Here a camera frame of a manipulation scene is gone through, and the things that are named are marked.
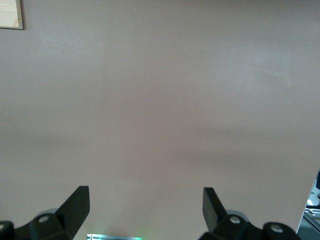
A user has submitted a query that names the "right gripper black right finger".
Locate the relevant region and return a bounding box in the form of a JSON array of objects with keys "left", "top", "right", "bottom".
[{"left": 199, "top": 187, "right": 302, "bottom": 240}]

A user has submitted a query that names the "bamboo cutting board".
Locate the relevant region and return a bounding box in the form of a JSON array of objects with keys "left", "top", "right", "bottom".
[{"left": 0, "top": 0, "right": 24, "bottom": 30}]

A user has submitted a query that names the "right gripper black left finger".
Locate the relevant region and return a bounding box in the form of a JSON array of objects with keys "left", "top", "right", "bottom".
[{"left": 0, "top": 185, "right": 90, "bottom": 240}]

